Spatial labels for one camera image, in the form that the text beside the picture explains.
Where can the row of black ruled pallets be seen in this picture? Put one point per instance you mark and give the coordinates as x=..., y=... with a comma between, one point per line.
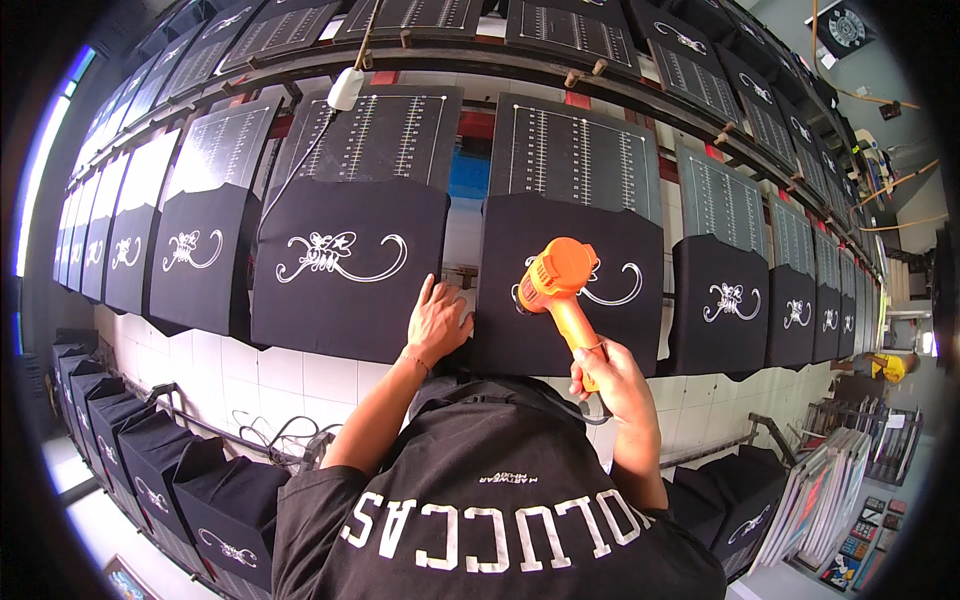
x=574, y=154
x=570, y=30

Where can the person's body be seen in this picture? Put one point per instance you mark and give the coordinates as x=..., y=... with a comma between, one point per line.
x=487, y=517

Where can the person's right hand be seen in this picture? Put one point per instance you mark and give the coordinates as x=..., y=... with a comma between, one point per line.
x=622, y=390

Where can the row of black printed shirts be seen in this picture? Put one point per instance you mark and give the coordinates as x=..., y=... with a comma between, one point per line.
x=225, y=510
x=337, y=307
x=739, y=495

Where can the person's left hand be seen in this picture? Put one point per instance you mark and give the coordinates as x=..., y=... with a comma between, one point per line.
x=435, y=326

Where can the orange heat gun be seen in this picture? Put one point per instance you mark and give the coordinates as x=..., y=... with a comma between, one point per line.
x=559, y=274

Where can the group of colourful posters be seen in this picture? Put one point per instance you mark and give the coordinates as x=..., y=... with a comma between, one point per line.
x=870, y=536

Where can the white hanging power adapter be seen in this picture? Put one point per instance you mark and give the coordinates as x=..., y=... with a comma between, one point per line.
x=346, y=88

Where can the person's right fingers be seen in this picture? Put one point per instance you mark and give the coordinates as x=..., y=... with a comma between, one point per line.
x=581, y=375

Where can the framed picture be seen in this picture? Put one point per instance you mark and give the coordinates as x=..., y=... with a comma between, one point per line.
x=127, y=581

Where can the rack of screen frames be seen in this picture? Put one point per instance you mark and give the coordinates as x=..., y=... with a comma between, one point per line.
x=870, y=442

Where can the black sign with round print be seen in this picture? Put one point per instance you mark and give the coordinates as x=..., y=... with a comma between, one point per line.
x=844, y=26

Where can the stack of printing screen frames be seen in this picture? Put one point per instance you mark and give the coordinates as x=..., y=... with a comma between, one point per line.
x=821, y=495

